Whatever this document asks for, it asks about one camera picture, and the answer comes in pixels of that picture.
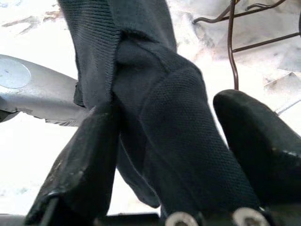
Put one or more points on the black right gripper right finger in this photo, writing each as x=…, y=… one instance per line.
x=263, y=146

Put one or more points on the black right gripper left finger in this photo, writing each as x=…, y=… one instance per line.
x=77, y=164

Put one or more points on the navy garment with red trim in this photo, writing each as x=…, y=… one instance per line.
x=164, y=117

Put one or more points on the marble-pattern folding table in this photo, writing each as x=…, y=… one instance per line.
x=231, y=35

